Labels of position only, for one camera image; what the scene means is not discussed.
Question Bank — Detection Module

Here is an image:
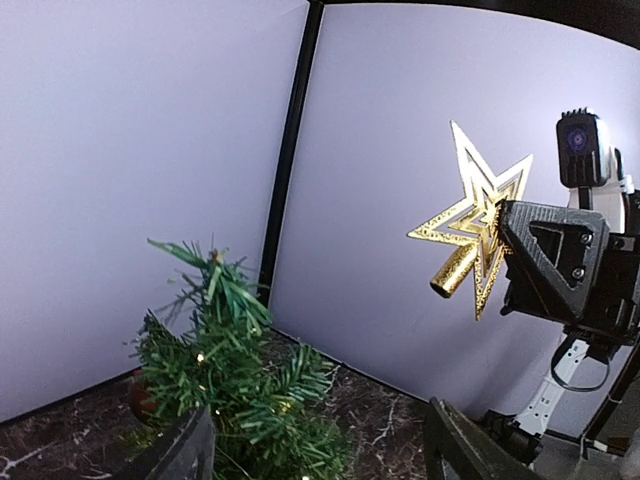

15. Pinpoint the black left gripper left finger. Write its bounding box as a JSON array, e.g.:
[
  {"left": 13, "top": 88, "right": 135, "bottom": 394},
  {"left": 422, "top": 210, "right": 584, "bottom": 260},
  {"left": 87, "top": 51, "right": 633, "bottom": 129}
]
[{"left": 114, "top": 408, "right": 216, "bottom": 480}]

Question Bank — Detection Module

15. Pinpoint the gold star tree topper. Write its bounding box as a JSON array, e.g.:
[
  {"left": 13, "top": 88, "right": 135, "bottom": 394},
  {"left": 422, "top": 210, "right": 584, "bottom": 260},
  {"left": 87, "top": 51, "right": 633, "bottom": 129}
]
[{"left": 407, "top": 121, "right": 533, "bottom": 320}]

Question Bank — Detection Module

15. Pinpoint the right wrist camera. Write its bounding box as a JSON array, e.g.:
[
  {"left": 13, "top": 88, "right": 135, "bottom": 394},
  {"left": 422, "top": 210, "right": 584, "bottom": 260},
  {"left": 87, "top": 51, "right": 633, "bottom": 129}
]
[{"left": 556, "top": 108, "right": 635, "bottom": 233}]

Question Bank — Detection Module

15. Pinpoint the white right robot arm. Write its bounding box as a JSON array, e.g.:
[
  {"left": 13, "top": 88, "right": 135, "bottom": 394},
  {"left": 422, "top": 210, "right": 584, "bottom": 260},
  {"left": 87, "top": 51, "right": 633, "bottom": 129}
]
[{"left": 482, "top": 187, "right": 639, "bottom": 464}]

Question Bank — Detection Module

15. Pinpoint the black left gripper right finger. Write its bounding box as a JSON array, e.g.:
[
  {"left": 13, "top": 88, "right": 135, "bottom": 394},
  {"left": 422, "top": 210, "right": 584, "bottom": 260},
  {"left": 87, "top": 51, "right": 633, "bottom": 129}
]
[{"left": 423, "top": 397, "right": 541, "bottom": 480}]

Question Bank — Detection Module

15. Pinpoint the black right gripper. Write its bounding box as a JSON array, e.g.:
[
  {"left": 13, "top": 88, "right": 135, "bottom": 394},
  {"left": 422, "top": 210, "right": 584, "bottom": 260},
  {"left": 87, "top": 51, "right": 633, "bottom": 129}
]
[{"left": 498, "top": 193, "right": 639, "bottom": 360}]

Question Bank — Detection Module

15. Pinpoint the right black frame post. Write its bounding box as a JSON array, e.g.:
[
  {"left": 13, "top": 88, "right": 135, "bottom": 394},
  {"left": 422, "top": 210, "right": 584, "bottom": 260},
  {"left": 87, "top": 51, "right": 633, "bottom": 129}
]
[{"left": 258, "top": 1, "right": 325, "bottom": 307}]

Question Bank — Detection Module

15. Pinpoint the brown bauble ornament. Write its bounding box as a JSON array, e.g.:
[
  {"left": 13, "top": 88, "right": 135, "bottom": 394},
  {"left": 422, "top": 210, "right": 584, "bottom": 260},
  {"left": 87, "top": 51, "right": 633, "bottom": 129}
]
[{"left": 128, "top": 378, "right": 157, "bottom": 424}]

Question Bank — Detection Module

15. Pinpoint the small green christmas tree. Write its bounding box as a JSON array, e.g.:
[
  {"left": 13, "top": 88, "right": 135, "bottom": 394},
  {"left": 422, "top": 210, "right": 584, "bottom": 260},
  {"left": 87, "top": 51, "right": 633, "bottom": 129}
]
[{"left": 132, "top": 240, "right": 353, "bottom": 479}]

